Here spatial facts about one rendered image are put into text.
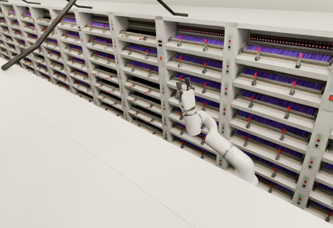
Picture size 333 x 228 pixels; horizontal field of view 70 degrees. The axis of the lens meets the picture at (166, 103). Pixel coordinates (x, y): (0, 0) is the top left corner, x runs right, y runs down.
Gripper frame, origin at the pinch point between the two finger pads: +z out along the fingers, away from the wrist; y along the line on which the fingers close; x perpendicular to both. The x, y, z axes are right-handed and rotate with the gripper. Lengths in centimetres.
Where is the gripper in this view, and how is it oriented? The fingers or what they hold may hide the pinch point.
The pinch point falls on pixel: (183, 82)
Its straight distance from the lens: 132.6
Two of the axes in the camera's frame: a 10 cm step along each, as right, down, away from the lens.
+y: 6.9, -3.8, 6.2
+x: 6.9, 0.7, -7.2
